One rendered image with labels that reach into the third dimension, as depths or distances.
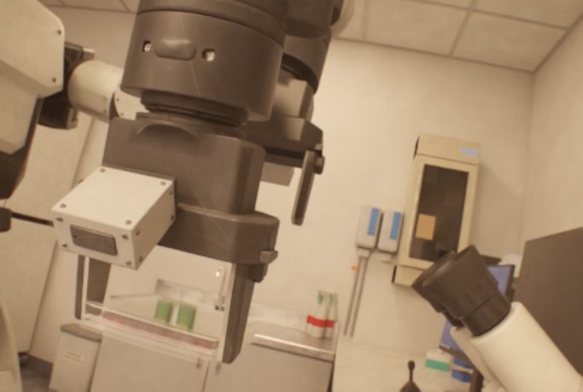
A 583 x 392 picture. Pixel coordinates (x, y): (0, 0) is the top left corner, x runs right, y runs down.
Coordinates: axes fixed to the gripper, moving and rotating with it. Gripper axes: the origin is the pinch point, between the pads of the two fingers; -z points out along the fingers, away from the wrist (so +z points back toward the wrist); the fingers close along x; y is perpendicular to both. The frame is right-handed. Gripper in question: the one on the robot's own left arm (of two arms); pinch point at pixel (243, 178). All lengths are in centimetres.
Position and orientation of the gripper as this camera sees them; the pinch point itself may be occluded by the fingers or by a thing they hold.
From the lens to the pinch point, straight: 42.1
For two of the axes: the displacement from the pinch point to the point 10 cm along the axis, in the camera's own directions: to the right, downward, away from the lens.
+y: 0.6, 4.2, 9.0
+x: 9.7, 1.9, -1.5
